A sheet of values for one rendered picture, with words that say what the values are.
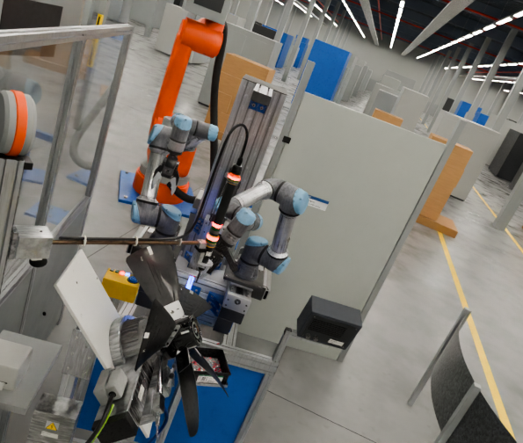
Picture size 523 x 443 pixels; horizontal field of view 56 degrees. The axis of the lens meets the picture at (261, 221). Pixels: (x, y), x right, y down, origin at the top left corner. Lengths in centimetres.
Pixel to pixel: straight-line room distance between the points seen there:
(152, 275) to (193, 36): 413
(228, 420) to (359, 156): 200
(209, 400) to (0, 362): 114
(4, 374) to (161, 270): 64
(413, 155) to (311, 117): 80
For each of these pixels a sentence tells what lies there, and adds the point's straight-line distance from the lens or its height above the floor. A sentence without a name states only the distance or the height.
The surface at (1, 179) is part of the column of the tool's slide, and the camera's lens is 140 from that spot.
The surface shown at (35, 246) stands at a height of 155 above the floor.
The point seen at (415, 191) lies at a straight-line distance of 384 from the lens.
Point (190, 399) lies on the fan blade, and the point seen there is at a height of 108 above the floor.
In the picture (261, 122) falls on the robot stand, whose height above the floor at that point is 185.
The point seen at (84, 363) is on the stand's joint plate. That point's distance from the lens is 195.
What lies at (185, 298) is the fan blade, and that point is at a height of 118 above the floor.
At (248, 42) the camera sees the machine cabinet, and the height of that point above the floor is 180.
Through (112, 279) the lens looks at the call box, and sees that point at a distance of 232.
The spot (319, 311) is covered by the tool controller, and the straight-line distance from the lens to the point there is 234.
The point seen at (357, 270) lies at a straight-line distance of 399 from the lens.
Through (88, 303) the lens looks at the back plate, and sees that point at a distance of 183.
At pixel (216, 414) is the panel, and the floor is 44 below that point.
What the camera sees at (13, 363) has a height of 97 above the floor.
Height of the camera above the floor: 230
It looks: 21 degrees down
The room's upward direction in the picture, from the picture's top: 21 degrees clockwise
